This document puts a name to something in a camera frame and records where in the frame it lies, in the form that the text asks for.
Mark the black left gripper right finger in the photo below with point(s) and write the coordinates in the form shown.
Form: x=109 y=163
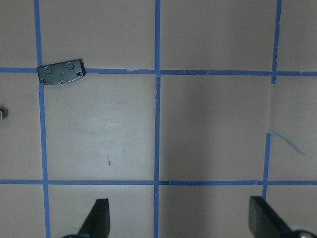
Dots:
x=264 y=222

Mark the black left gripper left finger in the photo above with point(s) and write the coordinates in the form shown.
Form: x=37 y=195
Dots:
x=97 y=223

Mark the black brake pad plate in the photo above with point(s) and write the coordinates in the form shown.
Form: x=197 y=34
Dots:
x=62 y=72

